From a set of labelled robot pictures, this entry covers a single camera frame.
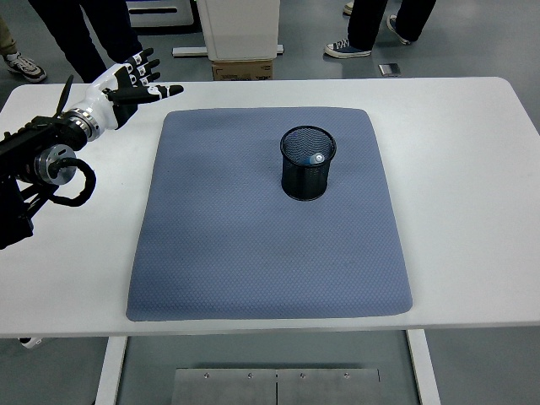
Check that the person with blue sneakers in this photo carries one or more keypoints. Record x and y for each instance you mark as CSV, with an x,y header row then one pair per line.
x,y
367,21

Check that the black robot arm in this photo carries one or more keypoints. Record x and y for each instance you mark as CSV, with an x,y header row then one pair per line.
x,y
17,147

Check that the person in beige trousers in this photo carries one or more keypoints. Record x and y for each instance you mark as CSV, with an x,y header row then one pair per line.
x,y
6,38

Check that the white appliance with dark slot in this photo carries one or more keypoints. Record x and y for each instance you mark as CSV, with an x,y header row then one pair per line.
x,y
169,19

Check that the person's light shoe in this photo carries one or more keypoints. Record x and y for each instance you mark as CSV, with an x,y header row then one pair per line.
x,y
349,8

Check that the black mesh pen holder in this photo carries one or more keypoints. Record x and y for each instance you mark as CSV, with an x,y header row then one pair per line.
x,y
304,185

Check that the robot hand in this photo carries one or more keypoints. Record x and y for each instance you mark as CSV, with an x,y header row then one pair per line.
x,y
103,105

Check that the blue-grey textured mat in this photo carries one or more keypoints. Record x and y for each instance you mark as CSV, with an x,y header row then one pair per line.
x,y
253,253

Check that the white floor bar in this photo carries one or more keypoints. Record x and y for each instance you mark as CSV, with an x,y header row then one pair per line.
x,y
190,51

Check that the blue marker pen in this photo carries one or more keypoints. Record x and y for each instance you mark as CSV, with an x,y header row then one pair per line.
x,y
317,158

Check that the white cabinet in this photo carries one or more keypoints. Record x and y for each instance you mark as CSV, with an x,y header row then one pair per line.
x,y
240,29

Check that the cardboard box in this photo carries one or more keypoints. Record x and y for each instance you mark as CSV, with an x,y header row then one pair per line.
x,y
242,70

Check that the white and black robot part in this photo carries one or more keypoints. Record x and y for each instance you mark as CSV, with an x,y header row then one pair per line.
x,y
30,342

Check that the white table leg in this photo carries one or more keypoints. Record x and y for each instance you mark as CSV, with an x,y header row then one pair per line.
x,y
110,371
424,371

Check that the person in dark trousers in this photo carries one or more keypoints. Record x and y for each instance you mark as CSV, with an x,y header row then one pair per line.
x,y
84,34

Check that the small grey floor plate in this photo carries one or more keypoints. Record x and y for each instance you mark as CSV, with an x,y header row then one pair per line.
x,y
390,70

